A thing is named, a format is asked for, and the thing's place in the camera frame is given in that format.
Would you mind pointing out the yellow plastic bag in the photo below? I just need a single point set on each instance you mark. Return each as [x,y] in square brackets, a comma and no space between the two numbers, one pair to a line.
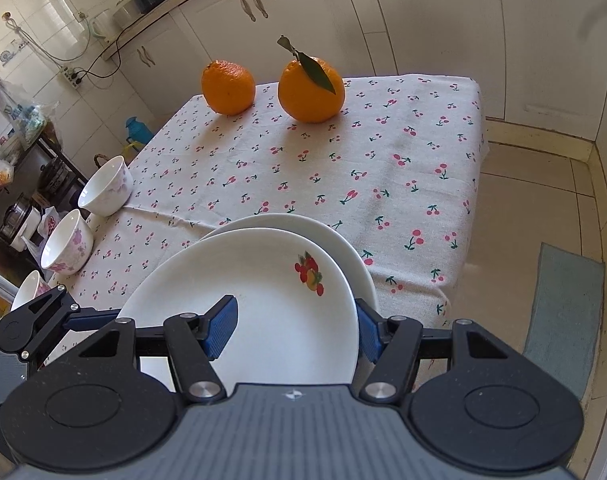
[131,152]

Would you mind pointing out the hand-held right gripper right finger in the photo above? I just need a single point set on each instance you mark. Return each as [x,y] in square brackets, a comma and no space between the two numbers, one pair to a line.
[367,330]

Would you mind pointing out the blue thermos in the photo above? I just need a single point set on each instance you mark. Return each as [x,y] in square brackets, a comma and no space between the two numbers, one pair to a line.
[138,132]

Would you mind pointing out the white pink flower bowl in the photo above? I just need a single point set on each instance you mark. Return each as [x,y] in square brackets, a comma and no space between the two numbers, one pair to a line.
[28,292]
[66,245]

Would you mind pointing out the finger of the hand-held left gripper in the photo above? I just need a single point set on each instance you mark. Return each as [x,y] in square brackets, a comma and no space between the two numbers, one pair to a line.
[91,319]

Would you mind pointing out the grey green floor mat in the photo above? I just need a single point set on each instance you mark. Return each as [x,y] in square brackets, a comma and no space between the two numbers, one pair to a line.
[563,320]

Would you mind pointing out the white rice cooker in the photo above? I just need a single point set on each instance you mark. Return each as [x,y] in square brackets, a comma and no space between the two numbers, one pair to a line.
[18,222]

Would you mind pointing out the white cherry print tablecloth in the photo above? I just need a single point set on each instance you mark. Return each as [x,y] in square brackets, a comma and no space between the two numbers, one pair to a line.
[383,160]

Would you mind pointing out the wicker basket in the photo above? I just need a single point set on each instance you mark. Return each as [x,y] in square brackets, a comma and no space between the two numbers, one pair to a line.
[103,155]

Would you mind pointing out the steel pot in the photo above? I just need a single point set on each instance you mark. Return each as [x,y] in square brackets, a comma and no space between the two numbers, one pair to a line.
[58,175]

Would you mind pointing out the clear printed plastic bag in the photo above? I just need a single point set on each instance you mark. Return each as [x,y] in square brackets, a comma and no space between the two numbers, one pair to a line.
[26,115]

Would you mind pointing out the white power strip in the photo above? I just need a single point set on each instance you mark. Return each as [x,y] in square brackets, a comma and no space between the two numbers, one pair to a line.
[72,76]

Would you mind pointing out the orange with leaf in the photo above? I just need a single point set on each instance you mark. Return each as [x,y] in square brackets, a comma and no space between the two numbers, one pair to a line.
[311,95]

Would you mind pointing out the black metal shelf rack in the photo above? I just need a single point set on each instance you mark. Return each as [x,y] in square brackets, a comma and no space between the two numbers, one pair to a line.
[58,147]

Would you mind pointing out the white fruit print plate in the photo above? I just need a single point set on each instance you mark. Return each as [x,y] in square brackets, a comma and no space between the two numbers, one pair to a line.
[263,310]
[333,240]

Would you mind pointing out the orange without leaf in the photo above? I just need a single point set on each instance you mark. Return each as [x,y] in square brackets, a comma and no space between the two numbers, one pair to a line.
[228,87]

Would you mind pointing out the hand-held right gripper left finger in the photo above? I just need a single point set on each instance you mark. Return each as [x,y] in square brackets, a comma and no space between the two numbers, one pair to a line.
[222,327]

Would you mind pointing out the wall outlet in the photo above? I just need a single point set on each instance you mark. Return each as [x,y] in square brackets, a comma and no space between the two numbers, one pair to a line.
[81,14]

